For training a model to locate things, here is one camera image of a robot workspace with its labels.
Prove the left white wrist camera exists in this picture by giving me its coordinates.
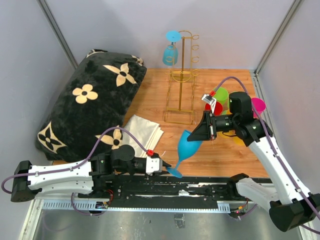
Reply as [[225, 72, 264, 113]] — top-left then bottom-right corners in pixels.
[[145, 149, 163, 175]]

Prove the folded white cloth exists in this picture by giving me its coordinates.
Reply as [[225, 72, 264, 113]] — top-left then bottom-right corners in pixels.
[[122, 115, 164, 158]]

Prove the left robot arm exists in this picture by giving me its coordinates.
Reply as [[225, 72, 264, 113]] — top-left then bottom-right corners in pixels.
[[10, 145, 170, 203]]

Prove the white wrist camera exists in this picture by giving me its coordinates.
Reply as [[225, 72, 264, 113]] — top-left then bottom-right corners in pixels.
[[201, 90, 217, 113], [145, 149, 163, 175]]

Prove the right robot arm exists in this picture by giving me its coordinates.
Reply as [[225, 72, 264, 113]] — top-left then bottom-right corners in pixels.
[[187, 91, 320, 232]]

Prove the green wine glass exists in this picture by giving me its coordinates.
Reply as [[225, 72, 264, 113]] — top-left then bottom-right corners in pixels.
[[222, 94, 231, 115], [213, 87, 229, 105]]

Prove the red wine glass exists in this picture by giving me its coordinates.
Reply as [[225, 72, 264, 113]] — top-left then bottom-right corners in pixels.
[[205, 101, 223, 116]]

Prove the blue wine glass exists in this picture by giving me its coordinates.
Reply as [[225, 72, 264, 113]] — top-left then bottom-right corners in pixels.
[[166, 130, 203, 178], [162, 30, 182, 66]]

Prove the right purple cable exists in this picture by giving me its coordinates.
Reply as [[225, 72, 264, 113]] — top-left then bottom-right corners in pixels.
[[213, 76, 320, 235]]

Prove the black floral plush pillow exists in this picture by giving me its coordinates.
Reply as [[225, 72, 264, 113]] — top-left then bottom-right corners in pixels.
[[35, 49, 147, 163]]

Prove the magenta wine glass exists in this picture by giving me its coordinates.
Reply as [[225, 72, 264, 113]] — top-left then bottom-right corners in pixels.
[[251, 97, 266, 119]]

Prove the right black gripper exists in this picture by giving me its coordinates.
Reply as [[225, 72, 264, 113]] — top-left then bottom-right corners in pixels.
[[187, 109, 238, 141]]

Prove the yellow wine glass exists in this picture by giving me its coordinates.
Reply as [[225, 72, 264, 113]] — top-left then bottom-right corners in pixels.
[[218, 131, 237, 139], [233, 137, 245, 146]]

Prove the gold wire glass rack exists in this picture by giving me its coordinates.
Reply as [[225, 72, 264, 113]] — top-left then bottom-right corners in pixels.
[[164, 30, 200, 125]]

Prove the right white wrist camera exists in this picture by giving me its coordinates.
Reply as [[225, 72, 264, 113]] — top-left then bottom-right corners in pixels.
[[201, 90, 217, 113]]

